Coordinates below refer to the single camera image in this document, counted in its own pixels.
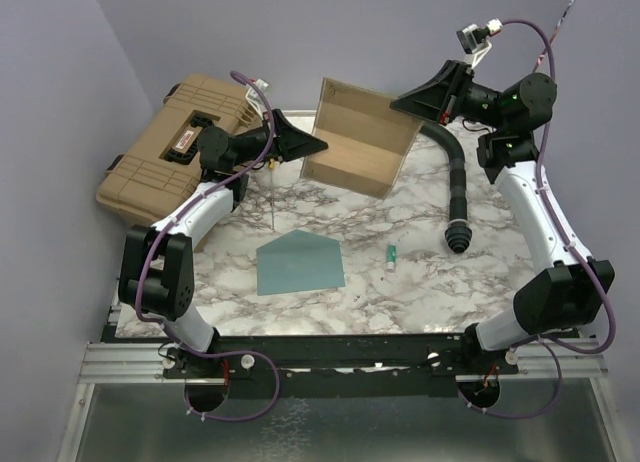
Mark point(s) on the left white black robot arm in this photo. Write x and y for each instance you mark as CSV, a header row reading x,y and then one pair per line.
x,y
157,277

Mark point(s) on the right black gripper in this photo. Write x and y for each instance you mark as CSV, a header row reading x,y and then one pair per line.
x,y
441,98

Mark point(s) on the green white glue stick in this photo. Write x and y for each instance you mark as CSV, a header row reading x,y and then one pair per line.
x,y
391,255

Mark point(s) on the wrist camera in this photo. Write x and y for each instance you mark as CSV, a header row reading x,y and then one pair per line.
x,y
476,40
253,98

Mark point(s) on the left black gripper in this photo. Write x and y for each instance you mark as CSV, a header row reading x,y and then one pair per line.
x,y
290,142

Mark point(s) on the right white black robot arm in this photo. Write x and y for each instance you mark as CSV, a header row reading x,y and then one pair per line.
x,y
570,283

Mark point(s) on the yellow handled thin screwdriver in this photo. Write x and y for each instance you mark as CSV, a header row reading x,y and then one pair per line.
x,y
272,166

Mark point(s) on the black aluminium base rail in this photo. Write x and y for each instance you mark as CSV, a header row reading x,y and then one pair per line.
x,y
257,367

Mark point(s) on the teal paper envelope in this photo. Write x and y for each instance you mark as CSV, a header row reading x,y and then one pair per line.
x,y
299,261

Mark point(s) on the tan plastic tool case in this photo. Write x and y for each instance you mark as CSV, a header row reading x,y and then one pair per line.
x,y
161,170

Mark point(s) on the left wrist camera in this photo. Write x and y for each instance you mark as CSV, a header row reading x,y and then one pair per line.
x,y
253,98

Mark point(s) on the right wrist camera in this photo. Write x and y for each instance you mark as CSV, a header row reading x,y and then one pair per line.
x,y
476,40

